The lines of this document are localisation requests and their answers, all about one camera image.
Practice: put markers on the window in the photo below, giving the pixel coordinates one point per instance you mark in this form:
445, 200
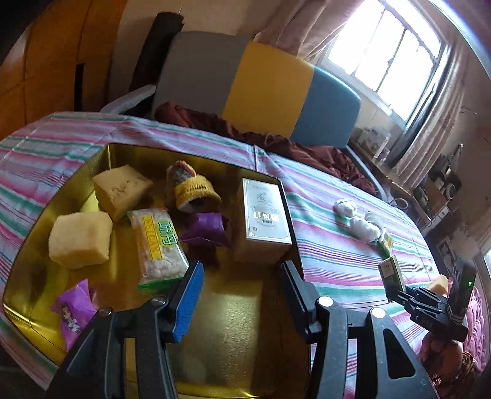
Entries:
383, 57

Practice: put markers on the person's right hand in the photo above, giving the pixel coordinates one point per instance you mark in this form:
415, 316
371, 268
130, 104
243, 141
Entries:
441, 355

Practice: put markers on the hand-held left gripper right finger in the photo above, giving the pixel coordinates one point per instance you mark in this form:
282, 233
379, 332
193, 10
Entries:
293, 295

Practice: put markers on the wedge yellow sponge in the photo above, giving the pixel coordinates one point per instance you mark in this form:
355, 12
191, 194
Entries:
121, 190

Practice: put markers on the gold metal tin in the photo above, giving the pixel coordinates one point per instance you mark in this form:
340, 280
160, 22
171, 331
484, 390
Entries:
230, 326

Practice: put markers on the clear rice snack packet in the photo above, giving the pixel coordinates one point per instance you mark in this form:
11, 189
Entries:
386, 245
157, 245

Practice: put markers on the cluttered wooden shelf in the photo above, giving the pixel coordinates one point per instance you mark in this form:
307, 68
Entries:
445, 184

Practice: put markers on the yellow knitted sock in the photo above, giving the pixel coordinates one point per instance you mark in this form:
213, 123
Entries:
193, 190

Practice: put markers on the white carton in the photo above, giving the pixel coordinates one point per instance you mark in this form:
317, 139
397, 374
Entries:
374, 140

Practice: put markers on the patterned curtain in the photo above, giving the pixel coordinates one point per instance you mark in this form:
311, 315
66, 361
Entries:
437, 126
295, 27

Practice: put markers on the cream cardboard box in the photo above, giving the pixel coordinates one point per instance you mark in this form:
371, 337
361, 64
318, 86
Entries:
264, 215

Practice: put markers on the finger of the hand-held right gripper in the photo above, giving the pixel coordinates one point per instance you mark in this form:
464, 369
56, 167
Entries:
422, 296
425, 316

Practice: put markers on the purple snack packet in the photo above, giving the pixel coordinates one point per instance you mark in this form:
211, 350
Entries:
205, 228
73, 314

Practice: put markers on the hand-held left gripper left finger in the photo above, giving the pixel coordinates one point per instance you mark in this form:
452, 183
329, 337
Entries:
188, 303

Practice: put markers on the black rolled mat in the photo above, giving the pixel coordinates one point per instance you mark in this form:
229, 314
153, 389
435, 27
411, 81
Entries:
157, 50

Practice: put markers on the orange wooden wardrobe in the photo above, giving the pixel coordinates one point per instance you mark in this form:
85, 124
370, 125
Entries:
50, 57

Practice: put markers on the green cardboard box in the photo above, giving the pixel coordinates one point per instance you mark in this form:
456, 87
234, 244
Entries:
391, 278

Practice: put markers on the dark red blanket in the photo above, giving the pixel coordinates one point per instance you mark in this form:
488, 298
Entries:
268, 142

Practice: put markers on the yellow sponge block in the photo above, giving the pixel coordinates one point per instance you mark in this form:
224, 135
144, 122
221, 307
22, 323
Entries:
438, 284
78, 239

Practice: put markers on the grey yellow blue sofa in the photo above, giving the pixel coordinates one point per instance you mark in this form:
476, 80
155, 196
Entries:
268, 76

